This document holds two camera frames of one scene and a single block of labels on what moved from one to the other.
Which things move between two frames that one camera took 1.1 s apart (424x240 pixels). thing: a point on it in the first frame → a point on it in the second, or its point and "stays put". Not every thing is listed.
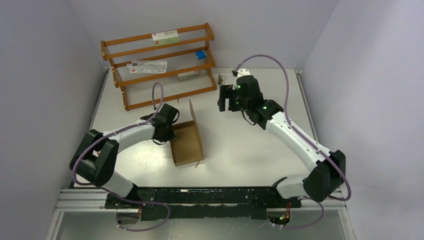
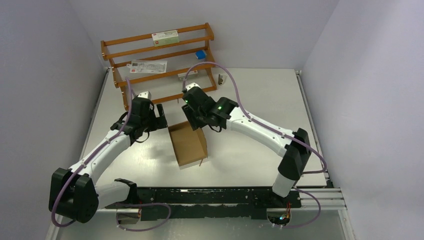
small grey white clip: x=222 y=79 stays put
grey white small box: x=188 y=75 stays put
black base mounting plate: x=203 y=203 stays put
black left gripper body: x=169 y=134 → x=149 y=122
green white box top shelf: x=165 y=38 stays put
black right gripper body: x=238 y=104 → x=195 y=119
